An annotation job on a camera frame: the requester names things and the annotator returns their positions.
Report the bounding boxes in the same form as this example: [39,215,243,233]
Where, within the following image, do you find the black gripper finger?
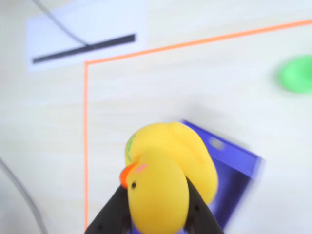
[83,185,134,234]
[183,176,225,234]

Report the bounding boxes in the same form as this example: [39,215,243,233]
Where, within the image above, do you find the yellow rubber duck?
[119,121,219,234]

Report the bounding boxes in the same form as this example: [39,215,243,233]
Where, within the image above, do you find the blue plastic box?
[131,118,267,234]

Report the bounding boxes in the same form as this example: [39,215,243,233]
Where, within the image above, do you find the green plastic object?
[273,54,312,94]

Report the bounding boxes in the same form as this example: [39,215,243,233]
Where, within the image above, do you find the long orange tape line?
[84,19,312,66]

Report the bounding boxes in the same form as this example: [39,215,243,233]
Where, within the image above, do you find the white paper sheet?
[25,0,149,73]

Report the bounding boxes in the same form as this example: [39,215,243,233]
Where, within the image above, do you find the grey cable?
[0,156,49,234]

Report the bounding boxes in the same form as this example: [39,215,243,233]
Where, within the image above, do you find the thin dark cable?
[32,0,91,47]

